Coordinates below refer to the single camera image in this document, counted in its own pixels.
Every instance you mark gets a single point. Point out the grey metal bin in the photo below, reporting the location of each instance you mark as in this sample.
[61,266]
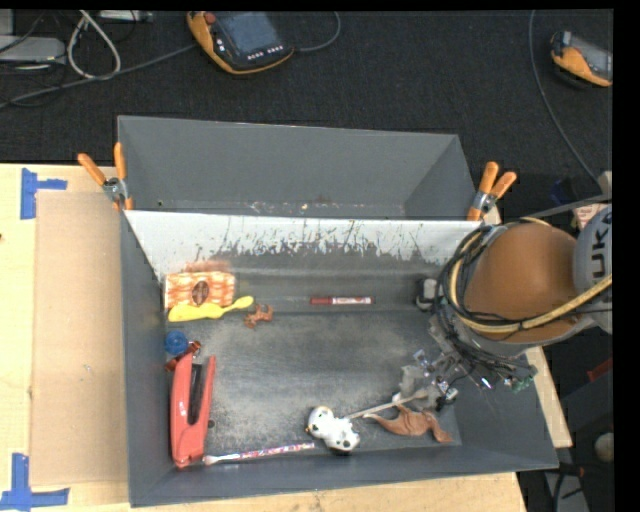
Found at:
[300,360]

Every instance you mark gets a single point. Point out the red marker pen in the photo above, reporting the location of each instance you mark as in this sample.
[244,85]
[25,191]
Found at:
[342,300]

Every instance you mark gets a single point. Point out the brown toy lizard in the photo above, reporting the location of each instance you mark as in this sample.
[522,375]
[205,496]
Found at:
[410,424]

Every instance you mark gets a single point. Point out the orange patterned box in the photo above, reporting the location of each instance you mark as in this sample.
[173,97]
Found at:
[200,290]

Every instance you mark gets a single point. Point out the yellow toy banana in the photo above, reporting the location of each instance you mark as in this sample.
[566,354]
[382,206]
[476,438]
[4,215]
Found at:
[200,312]

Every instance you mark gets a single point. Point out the small brown toy figure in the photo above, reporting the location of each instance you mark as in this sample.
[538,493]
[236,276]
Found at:
[259,316]

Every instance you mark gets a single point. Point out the pale thin stick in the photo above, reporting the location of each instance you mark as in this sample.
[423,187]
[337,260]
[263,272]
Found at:
[370,410]

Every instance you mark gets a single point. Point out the patterned pen with white end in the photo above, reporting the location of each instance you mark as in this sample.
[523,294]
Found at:
[260,453]

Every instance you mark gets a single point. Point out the brown cardboard board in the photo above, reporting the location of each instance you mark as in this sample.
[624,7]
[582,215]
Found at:
[75,340]

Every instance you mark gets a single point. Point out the white spotted toy animal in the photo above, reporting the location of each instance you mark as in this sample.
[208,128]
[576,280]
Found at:
[334,430]

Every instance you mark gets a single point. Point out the small red-brown clip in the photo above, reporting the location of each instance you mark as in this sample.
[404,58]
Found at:
[193,347]

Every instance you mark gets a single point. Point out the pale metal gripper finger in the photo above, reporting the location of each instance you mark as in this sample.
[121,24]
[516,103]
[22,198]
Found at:
[439,391]
[412,378]

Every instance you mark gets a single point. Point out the red stapler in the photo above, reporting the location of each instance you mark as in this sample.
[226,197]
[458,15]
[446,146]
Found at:
[184,420]

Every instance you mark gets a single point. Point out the blue ball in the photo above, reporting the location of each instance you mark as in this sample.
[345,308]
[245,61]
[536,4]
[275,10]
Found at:
[176,343]

